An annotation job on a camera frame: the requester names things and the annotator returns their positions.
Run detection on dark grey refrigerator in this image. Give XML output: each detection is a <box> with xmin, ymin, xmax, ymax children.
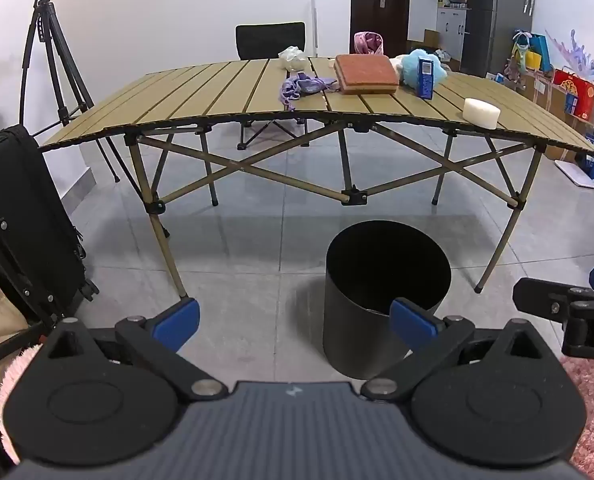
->
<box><xmin>461</xmin><ymin>0</ymin><xmax>534</xmax><ymax>79</ymax></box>

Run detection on black round bin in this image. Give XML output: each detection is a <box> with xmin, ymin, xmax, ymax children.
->
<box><xmin>325</xmin><ymin>220</ymin><xmax>452</xmax><ymax>380</ymax></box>

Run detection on white pole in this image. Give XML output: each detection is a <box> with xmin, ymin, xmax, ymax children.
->
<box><xmin>311</xmin><ymin>0</ymin><xmax>321</xmax><ymax>58</ymax></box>

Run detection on white cabinet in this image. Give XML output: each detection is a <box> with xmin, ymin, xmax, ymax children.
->
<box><xmin>436</xmin><ymin>0</ymin><xmax>472</xmax><ymax>55</ymax></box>

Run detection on black suitcase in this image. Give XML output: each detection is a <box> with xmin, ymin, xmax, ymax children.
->
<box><xmin>0</xmin><ymin>124</ymin><xmax>100</xmax><ymax>311</ymax></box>

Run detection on blue bath pouf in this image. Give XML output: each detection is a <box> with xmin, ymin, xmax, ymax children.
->
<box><xmin>399</xmin><ymin>49</ymin><xmax>450</xmax><ymax>86</ymax></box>

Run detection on white round sponge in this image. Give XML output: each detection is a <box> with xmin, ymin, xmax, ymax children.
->
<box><xmin>463</xmin><ymin>98</ymin><xmax>501</xmax><ymax>128</ymax></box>

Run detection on black folding chair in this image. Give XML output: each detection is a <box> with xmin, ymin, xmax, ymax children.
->
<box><xmin>235</xmin><ymin>22</ymin><xmax>310</xmax><ymax>151</ymax></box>

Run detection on blue gift bag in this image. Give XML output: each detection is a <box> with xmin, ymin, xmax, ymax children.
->
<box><xmin>530</xmin><ymin>34</ymin><xmax>554</xmax><ymax>72</ymax></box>

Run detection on crumpled white plastic bag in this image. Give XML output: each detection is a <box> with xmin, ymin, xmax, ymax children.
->
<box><xmin>278</xmin><ymin>46</ymin><xmax>310</xmax><ymax>73</ymax></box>

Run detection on white and yellow plush toy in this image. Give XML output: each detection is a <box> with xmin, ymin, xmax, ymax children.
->
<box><xmin>388</xmin><ymin>55</ymin><xmax>409</xmax><ymax>83</ymax></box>

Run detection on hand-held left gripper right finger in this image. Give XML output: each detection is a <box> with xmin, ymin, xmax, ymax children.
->
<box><xmin>361</xmin><ymin>297</ymin><xmax>553</xmax><ymax>402</ymax></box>

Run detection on white floor scale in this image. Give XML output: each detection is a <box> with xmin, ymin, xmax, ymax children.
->
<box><xmin>554</xmin><ymin>160</ymin><xmax>594</xmax><ymax>190</ymax></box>

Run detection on small blue box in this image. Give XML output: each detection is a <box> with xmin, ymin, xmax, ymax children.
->
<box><xmin>417</xmin><ymin>57</ymin><xmax>437</xmax><ymax>100</ymax></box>

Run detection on large cardboard box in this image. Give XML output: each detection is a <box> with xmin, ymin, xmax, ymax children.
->
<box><xmin>520</xmin><ymin>67</ymin><xmax>594</xmax><ymax>161</ymax></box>

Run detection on black camera tripod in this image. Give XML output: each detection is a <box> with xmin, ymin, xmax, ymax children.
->
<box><xmin>19</xmin><ymin>0</ymin><xmax>128</xmax><ymax>183</ymax></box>

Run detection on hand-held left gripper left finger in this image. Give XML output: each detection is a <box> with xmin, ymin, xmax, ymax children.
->
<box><xmin>42</xmin><ymin>297</ymin><xmax>229</xmax><ymax>402</ymax></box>

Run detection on red gift box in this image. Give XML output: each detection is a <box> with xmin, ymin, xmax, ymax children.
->
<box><xmin>552</xmin><ymin>69</ymin><xmax>594</xmax><ymax>122</ymax></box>

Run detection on yellow gift bag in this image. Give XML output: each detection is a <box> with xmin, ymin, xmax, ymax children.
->
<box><xmin>511</xmin><ymin>32</ymin><xmax>540</xmax><ymax>72</ymax></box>

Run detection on orange sponge block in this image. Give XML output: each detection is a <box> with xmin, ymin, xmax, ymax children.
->
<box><xmin>334</xmin><ymin>53</ymin><xmax>400</xmax><ymax>96</ymax></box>

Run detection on dark brown door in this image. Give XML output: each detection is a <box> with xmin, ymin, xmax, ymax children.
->
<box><xmin>351</xmin><ymin>0</ymin><xmax>409</xmax><ymax>57</ymax></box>

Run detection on pinkish purple fluffy cloth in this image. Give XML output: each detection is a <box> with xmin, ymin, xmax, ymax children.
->
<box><xmin>353</xmin><ymin>31</ymin><xmax>384</xmax><ymax>57</ymax></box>

